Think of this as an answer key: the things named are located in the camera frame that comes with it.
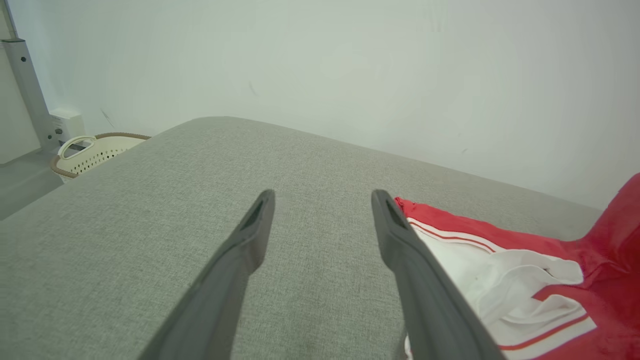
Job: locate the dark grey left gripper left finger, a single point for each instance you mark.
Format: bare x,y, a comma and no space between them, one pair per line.
225,290

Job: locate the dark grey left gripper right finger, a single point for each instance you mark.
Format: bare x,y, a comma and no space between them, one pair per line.
425,300

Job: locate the plain red garment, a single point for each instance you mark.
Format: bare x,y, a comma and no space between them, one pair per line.
622,220

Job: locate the red garment with striped white trim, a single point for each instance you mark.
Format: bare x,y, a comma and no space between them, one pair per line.
520,280

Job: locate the cream perforated laundry basket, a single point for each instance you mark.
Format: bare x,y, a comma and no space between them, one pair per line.
100,152

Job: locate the grey metal post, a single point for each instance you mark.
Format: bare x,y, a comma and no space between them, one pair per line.
27,90

